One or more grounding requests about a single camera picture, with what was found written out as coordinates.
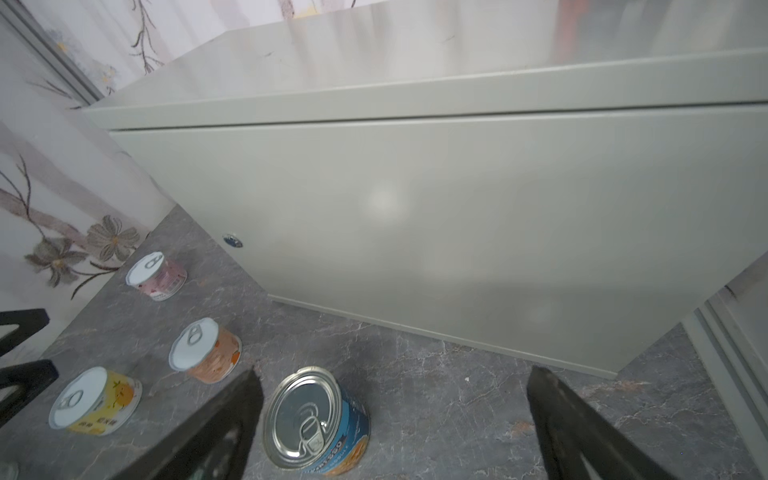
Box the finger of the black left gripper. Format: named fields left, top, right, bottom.
left=0, top=308, right=50, bottom=356
left=0, top=360, right=59, bottom=427

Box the orange small can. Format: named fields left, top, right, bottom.
left=168, top=317, right=242, bottom=384

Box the pink small can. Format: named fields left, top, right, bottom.
left=125, top=251, right=187, bottom=302

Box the grey metal cabinet box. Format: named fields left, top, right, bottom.
left=87, top=1, right=767, bottom=378

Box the yellow small can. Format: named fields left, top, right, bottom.
left=48, top=366, right=143, bottom=436

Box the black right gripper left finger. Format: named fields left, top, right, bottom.
left=115, top=370, right=264, bottom=480

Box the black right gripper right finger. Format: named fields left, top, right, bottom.
left=526, top=366, right=674, bottom=480

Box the blue soup can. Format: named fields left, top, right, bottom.
left=262, top=366, right=370, bottom=477

